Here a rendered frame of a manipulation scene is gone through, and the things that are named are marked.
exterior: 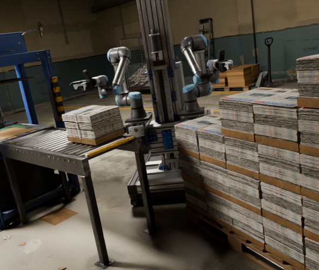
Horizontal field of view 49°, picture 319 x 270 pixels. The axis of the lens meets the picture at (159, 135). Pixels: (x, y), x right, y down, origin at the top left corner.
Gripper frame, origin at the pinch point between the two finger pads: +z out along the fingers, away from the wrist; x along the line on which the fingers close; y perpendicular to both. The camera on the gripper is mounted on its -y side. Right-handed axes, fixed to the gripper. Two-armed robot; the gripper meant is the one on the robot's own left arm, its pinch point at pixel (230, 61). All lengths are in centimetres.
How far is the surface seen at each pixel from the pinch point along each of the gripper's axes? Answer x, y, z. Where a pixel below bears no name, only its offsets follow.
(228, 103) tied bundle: 34, 14, 50
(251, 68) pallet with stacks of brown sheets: -331, 121, -525
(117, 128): 92, 24, -25
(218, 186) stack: 46, 73, 31
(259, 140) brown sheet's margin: 32, 33, 74
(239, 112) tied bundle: 33, 20, 58
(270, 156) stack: 31, 43, 79
